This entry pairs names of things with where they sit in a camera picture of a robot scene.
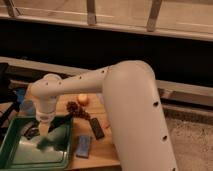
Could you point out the black remote bar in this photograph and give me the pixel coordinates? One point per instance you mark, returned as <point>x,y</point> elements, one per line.
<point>96,128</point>

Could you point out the blue sponge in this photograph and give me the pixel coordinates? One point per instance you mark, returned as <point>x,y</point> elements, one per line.
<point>83,146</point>

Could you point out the wooden table board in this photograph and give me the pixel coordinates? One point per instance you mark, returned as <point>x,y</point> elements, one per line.
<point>102,156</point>

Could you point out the yellow apple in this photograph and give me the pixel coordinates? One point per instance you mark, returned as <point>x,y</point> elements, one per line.
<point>83,99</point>

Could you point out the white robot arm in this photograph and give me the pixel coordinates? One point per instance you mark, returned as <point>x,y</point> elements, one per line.
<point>132,102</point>

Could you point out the dark grape bunch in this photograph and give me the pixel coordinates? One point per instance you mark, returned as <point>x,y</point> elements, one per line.
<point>77,111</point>

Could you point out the green plastic tray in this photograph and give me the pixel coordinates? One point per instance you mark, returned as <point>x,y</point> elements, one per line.
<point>19,154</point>

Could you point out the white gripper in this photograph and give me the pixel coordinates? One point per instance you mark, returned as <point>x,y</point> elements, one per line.
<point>44,120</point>

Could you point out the blue cup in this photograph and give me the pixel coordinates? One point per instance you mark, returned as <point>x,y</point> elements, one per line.
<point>28,107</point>

